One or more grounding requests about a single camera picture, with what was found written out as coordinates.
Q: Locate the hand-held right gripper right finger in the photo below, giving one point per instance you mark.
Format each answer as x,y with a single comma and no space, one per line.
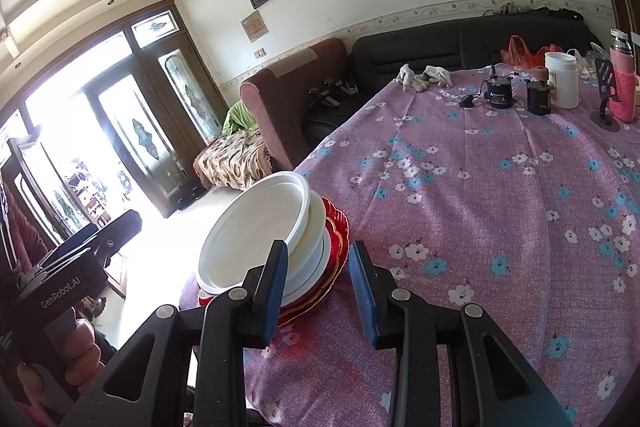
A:
362,292

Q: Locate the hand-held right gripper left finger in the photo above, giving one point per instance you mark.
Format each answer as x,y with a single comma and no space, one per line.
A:
272,292

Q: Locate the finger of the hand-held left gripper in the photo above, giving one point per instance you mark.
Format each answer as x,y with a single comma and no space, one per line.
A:
120,232
70,252

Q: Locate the white foam bowl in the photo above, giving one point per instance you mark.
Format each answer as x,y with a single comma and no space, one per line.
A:
250,227
320,267

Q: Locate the red flower-shaped glass plate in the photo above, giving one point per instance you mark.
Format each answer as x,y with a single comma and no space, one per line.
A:
337,227

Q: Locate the cream plastic bowl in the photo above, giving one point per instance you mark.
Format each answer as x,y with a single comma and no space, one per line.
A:
315,227

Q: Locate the person's left hand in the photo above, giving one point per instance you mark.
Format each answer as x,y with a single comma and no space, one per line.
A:
82,347

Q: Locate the dark wooden chair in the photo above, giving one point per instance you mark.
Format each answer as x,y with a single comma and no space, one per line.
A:
15,167

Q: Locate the patterned footstool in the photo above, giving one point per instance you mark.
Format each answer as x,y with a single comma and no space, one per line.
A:
235,162

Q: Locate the wooden glass door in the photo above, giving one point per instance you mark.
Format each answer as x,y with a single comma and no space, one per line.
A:
192,97

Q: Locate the green cloth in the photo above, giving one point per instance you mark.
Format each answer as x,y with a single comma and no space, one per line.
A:
237,119

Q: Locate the brown armchair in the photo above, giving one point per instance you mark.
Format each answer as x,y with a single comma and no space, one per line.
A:
280,107

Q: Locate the black and white bundle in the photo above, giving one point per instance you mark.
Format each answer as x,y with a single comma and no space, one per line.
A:
332,92

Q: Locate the black power adapter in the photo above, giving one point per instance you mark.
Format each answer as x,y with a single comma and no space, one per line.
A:
467,102

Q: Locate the white work glove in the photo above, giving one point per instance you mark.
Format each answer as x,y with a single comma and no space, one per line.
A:
410,78
437,77

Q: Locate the black leather sofa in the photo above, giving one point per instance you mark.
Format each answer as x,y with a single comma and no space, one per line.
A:
425,47

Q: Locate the black cylinder can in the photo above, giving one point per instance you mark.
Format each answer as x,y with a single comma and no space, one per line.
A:
539,99

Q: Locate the cork spool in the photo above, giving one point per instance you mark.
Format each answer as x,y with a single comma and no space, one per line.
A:
541,74

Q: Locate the red plastic bag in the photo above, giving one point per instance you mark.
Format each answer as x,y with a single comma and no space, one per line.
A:
517,54

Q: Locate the white plastic jar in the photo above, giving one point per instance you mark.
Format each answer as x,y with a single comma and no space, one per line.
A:
562,82

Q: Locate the clear plastic bag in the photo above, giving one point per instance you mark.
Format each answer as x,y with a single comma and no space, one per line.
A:
585,62

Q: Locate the black phone stand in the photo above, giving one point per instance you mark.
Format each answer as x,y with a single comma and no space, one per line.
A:
605,74

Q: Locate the pink thermos with knit sleeve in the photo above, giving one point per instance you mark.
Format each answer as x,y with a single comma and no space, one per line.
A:
625,92

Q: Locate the black bag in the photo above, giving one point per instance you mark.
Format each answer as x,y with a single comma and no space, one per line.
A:
557,14

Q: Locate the small wall plaque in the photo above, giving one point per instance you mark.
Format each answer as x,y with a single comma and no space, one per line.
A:
254,27

